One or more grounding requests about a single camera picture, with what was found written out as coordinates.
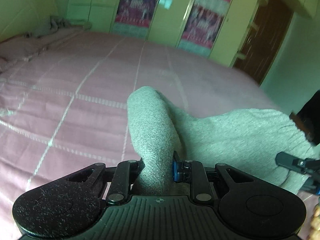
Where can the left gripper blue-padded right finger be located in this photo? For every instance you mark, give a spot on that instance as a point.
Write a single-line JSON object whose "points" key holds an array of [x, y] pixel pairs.
{"points": [[207, 184]]}

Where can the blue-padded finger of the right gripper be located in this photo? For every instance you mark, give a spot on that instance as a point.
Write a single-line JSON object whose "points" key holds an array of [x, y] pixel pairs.
{"points": [[311, 185]]}

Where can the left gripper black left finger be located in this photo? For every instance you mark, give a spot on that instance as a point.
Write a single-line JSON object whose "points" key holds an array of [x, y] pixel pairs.
{"points": [[98, 179]]}

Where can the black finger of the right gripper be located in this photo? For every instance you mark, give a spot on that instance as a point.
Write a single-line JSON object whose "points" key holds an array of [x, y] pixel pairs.
{"points": [[303, 166]]}

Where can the grey-green pants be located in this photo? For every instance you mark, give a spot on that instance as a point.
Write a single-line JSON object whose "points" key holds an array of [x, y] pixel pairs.
{"points": [[246, 139]]}

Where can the person's right hand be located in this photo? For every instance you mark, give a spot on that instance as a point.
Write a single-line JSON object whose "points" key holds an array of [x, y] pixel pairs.
{"points": [[314, 233]]}

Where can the black chair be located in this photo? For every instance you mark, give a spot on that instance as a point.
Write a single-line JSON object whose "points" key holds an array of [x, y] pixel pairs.
{"points": [[307, 119]]}

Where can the pink checked bedsheet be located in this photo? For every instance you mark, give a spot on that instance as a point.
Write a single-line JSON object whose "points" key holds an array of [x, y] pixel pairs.
{"points": [[63, 102]]}

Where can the dark brown wooden door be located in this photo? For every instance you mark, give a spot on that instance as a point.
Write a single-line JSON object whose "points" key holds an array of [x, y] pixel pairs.
{"points": [[264, 39]]}

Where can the grey crumpled cloth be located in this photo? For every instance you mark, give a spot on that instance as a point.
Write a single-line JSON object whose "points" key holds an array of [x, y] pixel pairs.
{"points": [[53, 24]]}

